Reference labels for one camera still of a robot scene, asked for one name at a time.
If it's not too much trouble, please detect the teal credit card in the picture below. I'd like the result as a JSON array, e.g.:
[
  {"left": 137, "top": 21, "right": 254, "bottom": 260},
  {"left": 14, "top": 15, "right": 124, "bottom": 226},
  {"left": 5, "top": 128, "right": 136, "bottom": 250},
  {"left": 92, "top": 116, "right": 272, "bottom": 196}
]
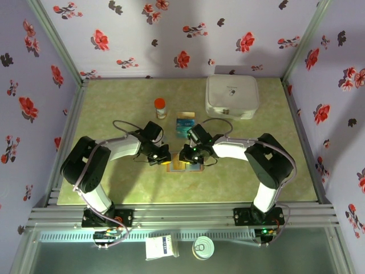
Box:
[{"left": 176, "top": 127, "right": 192, "bottom": 140}]

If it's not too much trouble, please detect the blue card packet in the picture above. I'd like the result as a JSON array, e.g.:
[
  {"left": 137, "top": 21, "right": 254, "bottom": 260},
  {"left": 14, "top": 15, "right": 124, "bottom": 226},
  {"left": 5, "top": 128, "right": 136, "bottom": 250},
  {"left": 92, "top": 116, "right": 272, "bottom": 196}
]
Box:
[{"left": 175, "top": 118, "right": 197, "bottom": 128}]

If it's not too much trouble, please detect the orange-lidded bottle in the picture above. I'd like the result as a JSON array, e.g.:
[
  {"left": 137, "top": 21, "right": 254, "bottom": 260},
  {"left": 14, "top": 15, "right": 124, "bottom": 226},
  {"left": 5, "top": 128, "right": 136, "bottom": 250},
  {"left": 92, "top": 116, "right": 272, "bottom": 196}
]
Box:
[{"left": 153, "top": 98, "right": 168, "bottom": 119}]

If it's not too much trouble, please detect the white medicine bag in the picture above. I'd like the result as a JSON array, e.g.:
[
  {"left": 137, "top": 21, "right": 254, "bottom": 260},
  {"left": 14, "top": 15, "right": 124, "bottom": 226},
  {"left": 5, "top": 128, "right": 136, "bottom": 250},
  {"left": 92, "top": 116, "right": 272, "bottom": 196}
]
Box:
[{"left": 205, "top": 74, "right": 260, "bottom": 120}]

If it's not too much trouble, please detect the white paper box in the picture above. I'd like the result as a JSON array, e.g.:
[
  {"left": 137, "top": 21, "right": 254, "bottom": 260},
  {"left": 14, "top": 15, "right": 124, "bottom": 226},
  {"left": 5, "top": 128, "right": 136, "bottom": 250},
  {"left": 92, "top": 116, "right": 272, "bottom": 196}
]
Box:
[{"left": 145, "top": 235, "right": 180, "bottom": 261}]

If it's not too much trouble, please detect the silver tin can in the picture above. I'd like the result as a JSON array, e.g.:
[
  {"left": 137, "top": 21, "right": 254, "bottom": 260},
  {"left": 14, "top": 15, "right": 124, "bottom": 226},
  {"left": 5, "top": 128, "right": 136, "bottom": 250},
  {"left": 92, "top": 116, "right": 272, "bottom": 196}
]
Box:
[{"left": 192, "top": 236, "right": 215, "bottom": 260}]

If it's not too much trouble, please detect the black controller board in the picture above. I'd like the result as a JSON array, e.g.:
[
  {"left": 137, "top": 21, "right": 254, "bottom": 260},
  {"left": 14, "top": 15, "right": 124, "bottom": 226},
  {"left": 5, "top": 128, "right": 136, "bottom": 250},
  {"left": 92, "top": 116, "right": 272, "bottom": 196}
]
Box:
[
  {"left": 93, "top": 229, "right": 121, "bottom": 249},
  {"left": 255, "top": 227, "right": 279, "bottom": 247}
]

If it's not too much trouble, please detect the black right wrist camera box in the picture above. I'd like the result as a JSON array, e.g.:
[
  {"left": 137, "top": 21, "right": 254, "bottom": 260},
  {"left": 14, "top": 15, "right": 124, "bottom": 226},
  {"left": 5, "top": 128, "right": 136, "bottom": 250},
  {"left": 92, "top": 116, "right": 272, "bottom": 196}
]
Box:
[{"left": 188, "top": 124, "right": 212, "bottom": 145}]

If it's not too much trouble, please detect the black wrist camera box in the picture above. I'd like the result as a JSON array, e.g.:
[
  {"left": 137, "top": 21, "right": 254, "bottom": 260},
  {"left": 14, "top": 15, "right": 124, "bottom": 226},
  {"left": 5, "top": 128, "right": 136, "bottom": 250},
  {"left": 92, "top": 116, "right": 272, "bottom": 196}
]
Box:
[
  {"left": 188, "top": 124, "right": 212, "bottom": 145},
  {"left": 142, "top": 121, "right": 164, "bottom": 143}
]

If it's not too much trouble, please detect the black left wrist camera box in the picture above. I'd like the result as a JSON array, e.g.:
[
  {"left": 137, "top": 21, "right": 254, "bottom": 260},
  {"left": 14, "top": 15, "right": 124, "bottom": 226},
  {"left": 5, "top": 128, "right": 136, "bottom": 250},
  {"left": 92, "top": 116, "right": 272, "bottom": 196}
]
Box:
[{"left": 142, "top": 121, "right": 164, "bottom": 143}]

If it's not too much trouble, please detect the grey right arm cable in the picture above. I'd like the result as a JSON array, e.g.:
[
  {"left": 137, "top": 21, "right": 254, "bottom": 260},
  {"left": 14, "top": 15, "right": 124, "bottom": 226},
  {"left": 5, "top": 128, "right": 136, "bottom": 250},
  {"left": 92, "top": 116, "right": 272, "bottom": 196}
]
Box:
[{"left": 202, "top": 118, "right": 299, "bottom": 246}]

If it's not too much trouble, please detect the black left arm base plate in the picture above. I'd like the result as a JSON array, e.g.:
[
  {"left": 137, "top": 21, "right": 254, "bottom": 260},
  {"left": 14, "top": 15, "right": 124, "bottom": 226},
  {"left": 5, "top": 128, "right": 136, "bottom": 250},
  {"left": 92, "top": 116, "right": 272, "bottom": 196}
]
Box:
[{"left": 82, "top": 208, "right": 134, "bottom": 228}]

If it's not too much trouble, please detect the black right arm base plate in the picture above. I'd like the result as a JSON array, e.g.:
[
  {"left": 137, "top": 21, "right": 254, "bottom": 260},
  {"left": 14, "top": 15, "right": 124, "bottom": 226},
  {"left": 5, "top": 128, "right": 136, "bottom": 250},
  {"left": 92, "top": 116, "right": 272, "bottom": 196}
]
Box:
[{"left": 233, "top": 207, "right": 285, "bottom": 226}]

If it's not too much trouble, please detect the aluminium table side rail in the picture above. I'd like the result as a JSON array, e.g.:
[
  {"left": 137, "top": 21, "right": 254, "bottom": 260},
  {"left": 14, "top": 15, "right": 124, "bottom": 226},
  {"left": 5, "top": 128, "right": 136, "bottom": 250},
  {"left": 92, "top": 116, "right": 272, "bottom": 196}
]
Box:
[
  {"left": 45, "top": 79, "right": 90, "bottom": 207},
  {"left": 281, "top": 78, "right": 334, "bottom": 205}
]

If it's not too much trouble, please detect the slotted grey cable duct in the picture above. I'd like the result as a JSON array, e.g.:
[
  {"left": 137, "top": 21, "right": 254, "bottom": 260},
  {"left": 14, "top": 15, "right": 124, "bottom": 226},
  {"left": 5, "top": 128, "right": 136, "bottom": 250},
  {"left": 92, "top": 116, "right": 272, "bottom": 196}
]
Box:
[{"left": 38, "top": 231, "right": 259, "bottom": 243}]

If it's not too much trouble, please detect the aluminium frame post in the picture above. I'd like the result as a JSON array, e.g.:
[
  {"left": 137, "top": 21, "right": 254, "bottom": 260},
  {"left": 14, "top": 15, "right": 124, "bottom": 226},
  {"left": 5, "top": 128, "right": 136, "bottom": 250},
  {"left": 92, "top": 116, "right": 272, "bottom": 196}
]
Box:
[
  {"left": 281, "top": 0, "right": 335, "bottom": 82},
  {"left": 26, "top": 0, "right": 90, "bottom": 86}
]

